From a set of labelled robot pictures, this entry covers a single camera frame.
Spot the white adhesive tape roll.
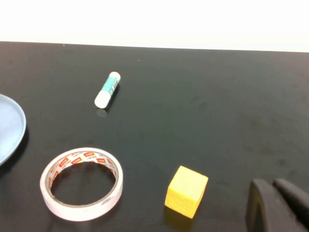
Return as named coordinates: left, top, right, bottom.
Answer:
left=40, top=146, right=124, bottom=222

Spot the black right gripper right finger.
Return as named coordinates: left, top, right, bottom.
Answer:
left=272, top=178, right=309, bottom=225

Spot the blue cup stand with pegs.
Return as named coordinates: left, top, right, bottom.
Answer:
left=0, top=93, right=27, bottom=167

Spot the white green glue stick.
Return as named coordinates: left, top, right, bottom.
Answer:
left=94, top=71, right=121, bottom=109

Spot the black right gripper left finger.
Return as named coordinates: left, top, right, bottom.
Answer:
left=245, top=178, right=309, bottom=232

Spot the yellow foam cube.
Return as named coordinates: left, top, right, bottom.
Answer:
left=164, top=165, right=209, bottom=219

